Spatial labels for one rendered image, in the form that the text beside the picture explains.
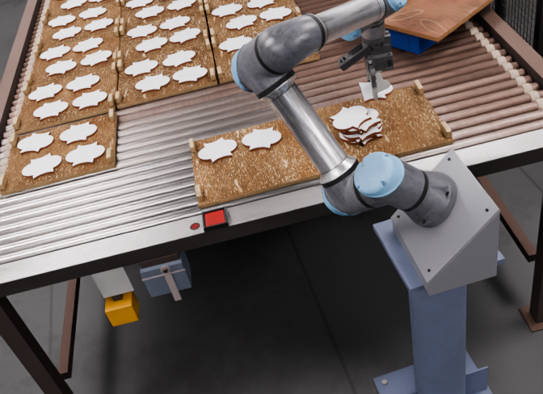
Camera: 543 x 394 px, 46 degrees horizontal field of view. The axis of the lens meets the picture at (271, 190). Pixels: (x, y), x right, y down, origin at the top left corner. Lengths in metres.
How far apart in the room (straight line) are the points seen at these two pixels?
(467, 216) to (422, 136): 0.52
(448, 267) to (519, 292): 1.23
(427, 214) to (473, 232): 0.13
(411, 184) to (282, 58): 0.44
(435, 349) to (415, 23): 1.18
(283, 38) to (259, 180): 0.62
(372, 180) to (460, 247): 0.27
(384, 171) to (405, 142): 0.52
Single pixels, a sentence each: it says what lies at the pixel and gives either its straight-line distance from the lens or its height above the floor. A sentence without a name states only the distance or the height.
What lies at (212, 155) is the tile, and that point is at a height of 0.95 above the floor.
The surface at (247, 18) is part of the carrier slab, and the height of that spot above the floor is 0.95.
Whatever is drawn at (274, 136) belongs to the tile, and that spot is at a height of 0.95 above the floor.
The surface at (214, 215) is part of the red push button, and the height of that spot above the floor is 0.93.
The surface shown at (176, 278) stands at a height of 0.77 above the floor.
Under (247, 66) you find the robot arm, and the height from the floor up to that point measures 1.43.
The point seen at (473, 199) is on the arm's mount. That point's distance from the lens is 1.68.
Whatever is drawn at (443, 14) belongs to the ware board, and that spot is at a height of 1.04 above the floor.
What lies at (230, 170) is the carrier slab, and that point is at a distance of 2.12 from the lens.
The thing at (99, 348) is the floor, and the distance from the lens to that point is 3.05.
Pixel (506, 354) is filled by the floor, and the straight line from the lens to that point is 2.70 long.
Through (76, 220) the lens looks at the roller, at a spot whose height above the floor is 0.92.
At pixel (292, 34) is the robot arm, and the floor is 1.50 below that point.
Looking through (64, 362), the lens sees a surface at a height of 0.27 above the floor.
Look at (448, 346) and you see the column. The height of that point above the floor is 0.48.
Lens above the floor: 2.22
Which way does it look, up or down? 40 degrees down
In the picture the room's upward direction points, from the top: 14 degrees counter-clockwise
